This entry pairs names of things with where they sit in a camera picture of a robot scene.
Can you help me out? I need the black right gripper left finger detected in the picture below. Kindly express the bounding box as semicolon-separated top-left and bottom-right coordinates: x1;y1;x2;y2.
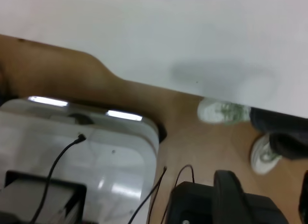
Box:
213;170;246;224

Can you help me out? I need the dark trouser leg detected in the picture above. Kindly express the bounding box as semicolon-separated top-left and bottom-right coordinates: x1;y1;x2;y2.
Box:
268;132;308;160
248;107;308;141

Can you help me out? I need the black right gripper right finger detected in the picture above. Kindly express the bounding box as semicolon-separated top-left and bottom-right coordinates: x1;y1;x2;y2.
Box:
298;170;308;222

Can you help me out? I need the black plugged cable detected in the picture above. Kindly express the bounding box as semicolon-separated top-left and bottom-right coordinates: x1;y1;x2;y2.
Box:
29;133;87;224

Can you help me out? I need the thin black loose cable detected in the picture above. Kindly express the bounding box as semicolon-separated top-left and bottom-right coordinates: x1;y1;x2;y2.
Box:
128;166;168;224

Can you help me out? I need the white robot base platform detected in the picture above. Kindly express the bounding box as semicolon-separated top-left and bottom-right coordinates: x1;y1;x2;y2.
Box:
0;95;161;224

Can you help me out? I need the thin black looped cable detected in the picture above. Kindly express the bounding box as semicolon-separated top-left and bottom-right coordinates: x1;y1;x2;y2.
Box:
147;164;195;224

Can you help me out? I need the white green sneaker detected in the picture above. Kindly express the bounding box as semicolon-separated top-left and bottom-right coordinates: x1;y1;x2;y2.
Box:
250;133;282;175
197;97;252;125

